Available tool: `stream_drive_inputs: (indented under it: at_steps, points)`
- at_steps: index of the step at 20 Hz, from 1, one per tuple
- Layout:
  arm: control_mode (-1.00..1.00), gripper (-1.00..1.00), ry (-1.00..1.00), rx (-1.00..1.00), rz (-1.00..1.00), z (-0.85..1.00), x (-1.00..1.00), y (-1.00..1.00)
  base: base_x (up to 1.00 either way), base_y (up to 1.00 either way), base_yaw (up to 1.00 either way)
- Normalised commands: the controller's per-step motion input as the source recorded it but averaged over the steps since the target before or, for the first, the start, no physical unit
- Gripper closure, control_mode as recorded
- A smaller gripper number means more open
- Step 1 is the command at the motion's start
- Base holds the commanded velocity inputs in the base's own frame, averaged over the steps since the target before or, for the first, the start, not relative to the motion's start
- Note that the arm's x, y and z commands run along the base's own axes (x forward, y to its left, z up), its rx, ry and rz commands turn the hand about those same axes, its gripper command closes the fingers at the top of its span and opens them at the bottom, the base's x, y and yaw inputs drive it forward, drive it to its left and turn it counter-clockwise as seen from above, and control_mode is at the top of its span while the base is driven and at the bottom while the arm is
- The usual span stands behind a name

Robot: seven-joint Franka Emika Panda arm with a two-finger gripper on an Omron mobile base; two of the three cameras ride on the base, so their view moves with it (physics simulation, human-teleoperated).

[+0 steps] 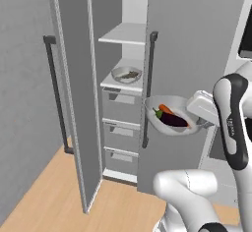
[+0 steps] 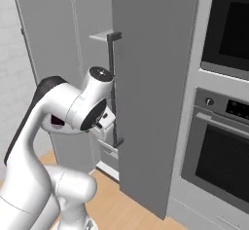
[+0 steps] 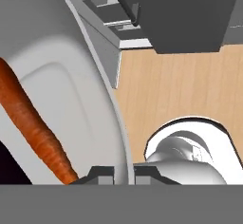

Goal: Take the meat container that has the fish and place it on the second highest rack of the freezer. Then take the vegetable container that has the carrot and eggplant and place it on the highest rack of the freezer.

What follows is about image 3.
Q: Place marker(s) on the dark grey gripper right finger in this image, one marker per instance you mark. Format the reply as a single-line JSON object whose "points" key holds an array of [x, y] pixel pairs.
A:
{"points": [[146, 174]]}

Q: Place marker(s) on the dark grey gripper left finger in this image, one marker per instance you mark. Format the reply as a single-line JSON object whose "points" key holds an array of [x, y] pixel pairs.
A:
{"points": [[102, 174]]}

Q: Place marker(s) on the white vegetable container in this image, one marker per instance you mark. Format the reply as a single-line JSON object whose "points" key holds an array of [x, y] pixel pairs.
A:
{"points": [[79, 88]]}

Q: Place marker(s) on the dark purple eggplant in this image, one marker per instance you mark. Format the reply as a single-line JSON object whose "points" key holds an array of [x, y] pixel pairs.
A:
{"points": [[9, 167]]}

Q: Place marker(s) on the orange carrot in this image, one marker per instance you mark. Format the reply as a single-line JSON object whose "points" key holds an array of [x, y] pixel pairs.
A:
{"points": [[28, 117]]}

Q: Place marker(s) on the white round object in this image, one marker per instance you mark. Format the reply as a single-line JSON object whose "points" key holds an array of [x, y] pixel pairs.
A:
{"points": [[193, 152]]}

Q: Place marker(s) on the grey fridge body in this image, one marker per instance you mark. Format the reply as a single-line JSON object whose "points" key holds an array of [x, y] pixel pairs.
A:
{"points": [[104, 53]]}

